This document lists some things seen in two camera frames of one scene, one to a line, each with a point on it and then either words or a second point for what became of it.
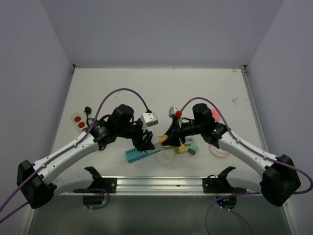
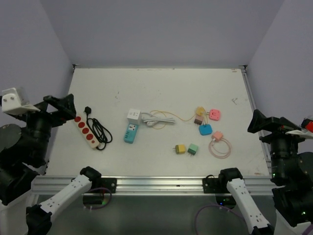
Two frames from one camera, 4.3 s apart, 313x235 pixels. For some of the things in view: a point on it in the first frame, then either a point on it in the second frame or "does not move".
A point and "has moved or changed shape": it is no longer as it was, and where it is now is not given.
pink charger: (215, 114) does not move
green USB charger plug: (192, 149) does not move
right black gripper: (174, 133) to (259, 121)
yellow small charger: (162, 139) has moved or changed shape
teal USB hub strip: (133, 155) has moved or changed shape
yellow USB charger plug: (182, 149) does not move
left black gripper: (143, 144) to (66, 105)
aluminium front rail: (160, 185) does not move
